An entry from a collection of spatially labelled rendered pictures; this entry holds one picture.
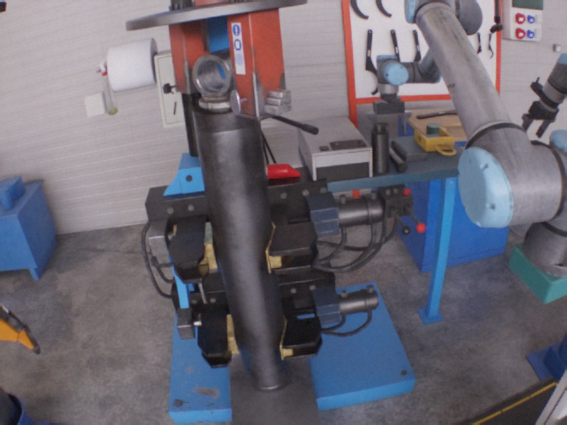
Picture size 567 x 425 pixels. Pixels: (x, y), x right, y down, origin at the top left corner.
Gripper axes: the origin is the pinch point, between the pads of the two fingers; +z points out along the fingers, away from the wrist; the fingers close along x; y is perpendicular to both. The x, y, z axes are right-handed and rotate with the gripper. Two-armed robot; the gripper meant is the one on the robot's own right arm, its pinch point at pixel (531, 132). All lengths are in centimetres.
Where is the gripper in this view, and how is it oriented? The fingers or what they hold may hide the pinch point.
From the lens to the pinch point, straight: 163.5
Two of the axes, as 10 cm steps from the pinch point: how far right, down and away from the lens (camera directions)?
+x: 9.2, -1.5, 3.7
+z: -1.8, 6.6, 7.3
